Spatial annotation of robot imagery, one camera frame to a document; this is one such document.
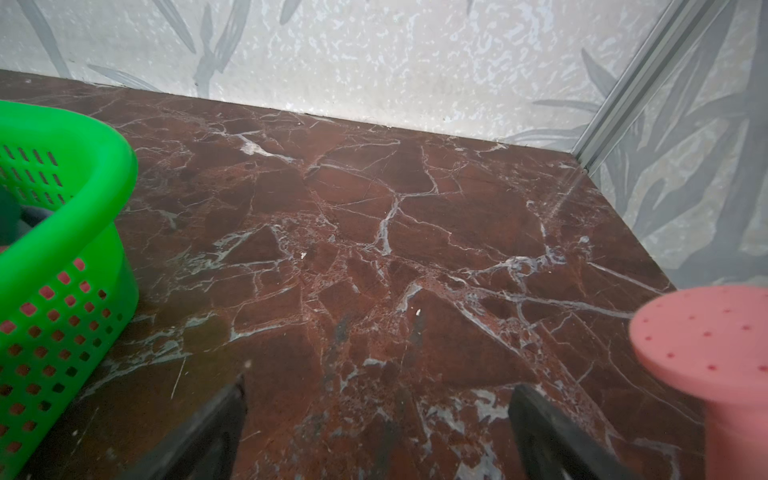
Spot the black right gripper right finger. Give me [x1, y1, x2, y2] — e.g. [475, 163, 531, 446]
[508, 384, 636, 479]

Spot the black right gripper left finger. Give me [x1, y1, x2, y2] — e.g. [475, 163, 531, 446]
[120, 376, 248, 479]

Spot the pink watering can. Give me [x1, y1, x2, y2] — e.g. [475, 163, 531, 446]
[629, 285, 767, 479]

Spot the green plastic laundry basket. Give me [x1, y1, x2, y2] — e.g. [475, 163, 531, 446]
[1, 101, 138, 479]

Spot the dark green t-shirt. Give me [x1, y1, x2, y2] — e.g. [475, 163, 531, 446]
[0, 186, 52, 248]

